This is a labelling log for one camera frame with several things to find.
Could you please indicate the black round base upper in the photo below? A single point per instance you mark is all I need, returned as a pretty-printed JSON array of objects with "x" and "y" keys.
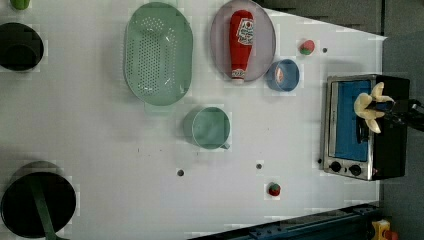
[{"x": 21, "y": 47}]

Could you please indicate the green object at corner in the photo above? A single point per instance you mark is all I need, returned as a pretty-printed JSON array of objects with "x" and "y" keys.
[{"x": 20, "y": 4}]

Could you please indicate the plush strawberry near plate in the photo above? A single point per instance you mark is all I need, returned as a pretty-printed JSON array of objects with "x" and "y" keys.
[{"x": 307, "y": 47}]

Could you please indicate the plush orange slice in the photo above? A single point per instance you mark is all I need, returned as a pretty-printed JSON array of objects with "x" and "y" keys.
[{"x": 279, "y": 75}]

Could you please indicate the yellow plush peeled banana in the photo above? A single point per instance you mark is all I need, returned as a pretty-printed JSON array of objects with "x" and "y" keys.
[{"x": 363, "y": 109}]

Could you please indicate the plush strawberry near front edge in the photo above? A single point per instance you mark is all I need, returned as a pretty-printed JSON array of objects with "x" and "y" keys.
[{"x": 274, "y": 189}]

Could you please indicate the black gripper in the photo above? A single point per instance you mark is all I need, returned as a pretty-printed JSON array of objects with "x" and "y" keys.
[{"x": 407, "y": 112}]

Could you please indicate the green mug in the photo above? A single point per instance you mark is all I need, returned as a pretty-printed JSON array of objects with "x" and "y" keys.
[{"x": 208, "y": 128}]

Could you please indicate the blue bowl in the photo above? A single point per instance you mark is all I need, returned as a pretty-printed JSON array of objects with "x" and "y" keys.
[{"x": 291, "y": 76}]

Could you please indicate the yellow red object corner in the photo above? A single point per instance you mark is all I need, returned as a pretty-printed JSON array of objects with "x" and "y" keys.
[{"x": 383, "y": 231}]

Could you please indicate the green perforated colander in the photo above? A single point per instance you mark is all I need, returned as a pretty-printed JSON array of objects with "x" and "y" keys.
[{"x": 158, "y": 52}]

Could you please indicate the grey round plate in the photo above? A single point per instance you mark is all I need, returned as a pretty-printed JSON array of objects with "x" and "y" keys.
[{"x": 264, "y": 39}]

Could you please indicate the red plush ketchup bottle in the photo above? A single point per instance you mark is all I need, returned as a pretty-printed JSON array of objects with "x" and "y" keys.
[{"x": 241, "y": 35}]

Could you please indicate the silver black toaster oven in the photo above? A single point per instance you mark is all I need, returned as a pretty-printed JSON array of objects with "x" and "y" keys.
[{"x": 350, "y": 148}]

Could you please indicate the black round base lower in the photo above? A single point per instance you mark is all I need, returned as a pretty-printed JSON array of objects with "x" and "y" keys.
[{"x": 38, "y": 202}]

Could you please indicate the blue metal frame rail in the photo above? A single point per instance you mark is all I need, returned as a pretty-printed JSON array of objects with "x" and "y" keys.
[{"x": 350, "y": 223}]

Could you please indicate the black round base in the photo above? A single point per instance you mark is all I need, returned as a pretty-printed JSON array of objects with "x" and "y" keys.
[
  {"x": 38, "y": 202},
  {"x": 21, "y": 47}
]

